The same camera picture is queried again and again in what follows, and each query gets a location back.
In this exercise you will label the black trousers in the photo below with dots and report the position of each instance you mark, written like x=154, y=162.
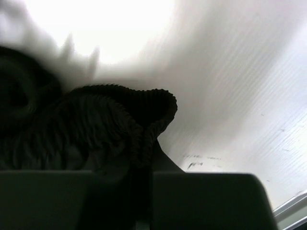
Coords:
x=42, y=128

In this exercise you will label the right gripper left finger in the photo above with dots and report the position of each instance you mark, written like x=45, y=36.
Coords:
x=62, y=200

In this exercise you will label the aluminium frame rail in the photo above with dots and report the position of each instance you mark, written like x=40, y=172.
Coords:
x=292, y=215

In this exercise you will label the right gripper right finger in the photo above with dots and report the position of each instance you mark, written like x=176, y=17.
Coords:
x=209, y=201

